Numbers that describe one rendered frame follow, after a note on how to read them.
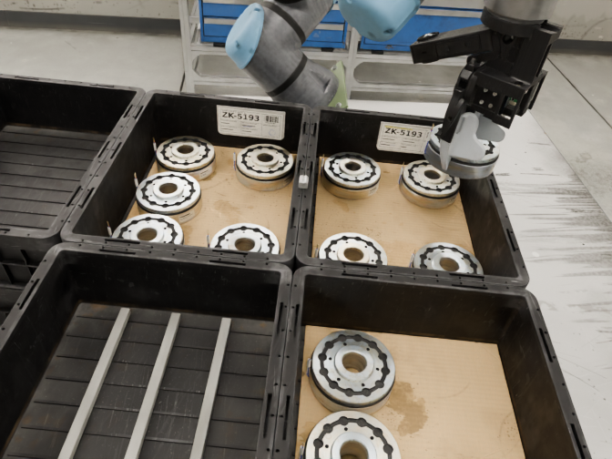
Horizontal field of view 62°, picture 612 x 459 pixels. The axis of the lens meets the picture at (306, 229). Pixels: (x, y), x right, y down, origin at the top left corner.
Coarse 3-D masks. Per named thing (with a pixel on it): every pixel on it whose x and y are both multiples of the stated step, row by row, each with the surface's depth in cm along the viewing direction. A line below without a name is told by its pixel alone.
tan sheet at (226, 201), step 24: (216, 168) 93; (216, 192) 88; (240, 192) 88; (264, 192) 89; (288, 192) 89; (216, 216) 83; (240, 216) 84; (264, 216) 84; (288, 216) 85; (192, 240) 79
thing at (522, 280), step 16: (320, 112) 91; (336, 112) 92; (352, 112) 92; (368, 112) 92; (384, 112) 92; (304, 192) 74; (496, 192) 77; (304, 208) 71; (496, 208) 74; (304, 224) 71; (304, 240) 66; (512, 240) 69; (304, 256) 64; (512, 256) 67; (384, 272) 63; (400, 272) 63; (416, 272) 64; (432, 272) 64; (448, 272) 64; (464, 272) 64
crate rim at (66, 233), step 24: (144, 96) 90; (168, 96) 92; (192, 96) 92; (216, 96) 92; (120, 144) 81; (96, 192) 71; (72, 216) 66; (72, 240) 63; (96, 240) 64; (120, 240) 64; (144, 240) 64; (288, 240) 66; (288, 264) 64
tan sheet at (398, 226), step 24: (384, 168) 97; (384, 192) 91; (336, 216) 86; (360, 216) 86; (384, 216) 87; (408, 216) 87; (432, 216) 87; (456, 216) 88; (312, 240) 81; (384, 240) 82; (408, 240) 82; (432, 240) 83; (456, 240) 83; (408, 264) 79
